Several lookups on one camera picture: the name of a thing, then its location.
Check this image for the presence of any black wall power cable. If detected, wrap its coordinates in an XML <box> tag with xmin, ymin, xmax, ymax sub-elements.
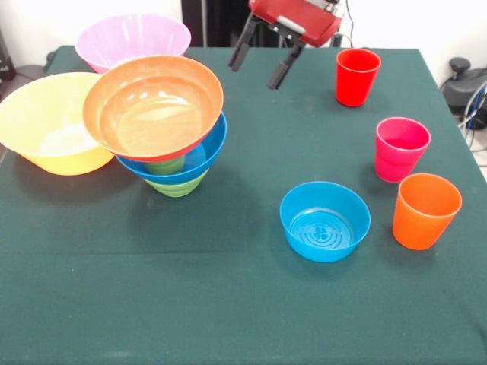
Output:
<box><xmin>310</xmin><ymin>0</ymin><xmax>357</xmax><ymax>49</ymax></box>

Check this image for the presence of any magenta plastic cup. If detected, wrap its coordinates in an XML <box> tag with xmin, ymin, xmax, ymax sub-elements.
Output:
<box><xmin>374</xmin><ymin>116</ymin><xmax>432</xmax><ymax>184</ymax></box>

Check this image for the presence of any dark green tablecloth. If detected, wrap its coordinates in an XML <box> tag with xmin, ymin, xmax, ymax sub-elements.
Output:
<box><xmin>0</xmin><ymin>45</ymin><xmax>487</xmax><ymax>365</ymax></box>

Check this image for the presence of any small ringed blue bowl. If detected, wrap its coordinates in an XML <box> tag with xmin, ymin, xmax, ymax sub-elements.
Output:
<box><xmin>279</xmin><ymin>181</ymin><xmax>372</xmax><ymax>263</ymax></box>

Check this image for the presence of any large smooth blue bowl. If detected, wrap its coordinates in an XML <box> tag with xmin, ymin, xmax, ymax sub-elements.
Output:
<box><xmin>115</xmin><ymin>111</ymin><xmax>228</xmax><ymax>185</ymax></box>

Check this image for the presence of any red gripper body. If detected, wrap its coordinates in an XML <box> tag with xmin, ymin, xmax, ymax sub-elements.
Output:
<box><xmin>248</xmin><ymin>0</ymin><xmax>345</xmax><ymax>49</ymax></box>

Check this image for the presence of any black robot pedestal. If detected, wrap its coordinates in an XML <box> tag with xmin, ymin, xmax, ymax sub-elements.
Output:
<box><xmin>181</xmin><ymin>0</ymin><xmax>301</xmax><ymax>48</ymax></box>

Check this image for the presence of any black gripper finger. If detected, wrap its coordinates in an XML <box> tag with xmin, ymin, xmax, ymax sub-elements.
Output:
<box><xmin>267</xmin><ymin>33</ymin><xmax>306</xmax><ymax>91</ymax></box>
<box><xmin>227</xmin><ymin>13</ymin><xmax>262</xmax><ymax>72</ymax></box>

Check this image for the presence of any green plastic cup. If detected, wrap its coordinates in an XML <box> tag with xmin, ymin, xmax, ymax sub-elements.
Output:
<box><xmin>144</xmin><ymin>154</ymin><xmax>186</xmax><ymax>175</ymax></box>

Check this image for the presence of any large pink plastic bowl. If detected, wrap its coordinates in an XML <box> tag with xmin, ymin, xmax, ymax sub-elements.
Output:
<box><xmin>75</xmin><ymin>13</ymin><xmax>193</xmax><ymax>75</ymax></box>

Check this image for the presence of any orange-red plastic bowl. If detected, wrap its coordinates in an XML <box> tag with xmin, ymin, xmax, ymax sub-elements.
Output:
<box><xmin>82</xmin><ymin>54</ymin><xmax>224</xmax><ymax>161</ymax></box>

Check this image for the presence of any orange plastic cup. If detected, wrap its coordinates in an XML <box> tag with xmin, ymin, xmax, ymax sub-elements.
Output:
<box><xmin>392</xmin><ymin>173</ymin><xmax>463</xmax><ymax>251</ymax></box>

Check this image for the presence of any red plastic cup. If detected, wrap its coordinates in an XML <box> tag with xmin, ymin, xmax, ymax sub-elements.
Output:
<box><xmin>335</xmin><ymin>47</ymin><xmax>383</xmax><ymax>108</ymax></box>

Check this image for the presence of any large yellow-orange plastic bowl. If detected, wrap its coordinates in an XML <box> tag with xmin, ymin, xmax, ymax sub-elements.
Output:
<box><xmin>0</xmin><ymin>71</ymin><xmax>116</xmax><ymax>176</ymax></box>

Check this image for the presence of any small green plastic bowl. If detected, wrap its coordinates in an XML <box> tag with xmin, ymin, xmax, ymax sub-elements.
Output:
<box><xmin>143</xmin><ymin>168</ymin><xmax>209</xmax><ymax>198</ymax></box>

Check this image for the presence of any tangle of cables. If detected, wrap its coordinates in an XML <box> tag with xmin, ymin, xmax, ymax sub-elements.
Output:
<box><xmin>458</xmin><ymin>85</ymin><xmax>487</xmax><ymax>153</ymax></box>

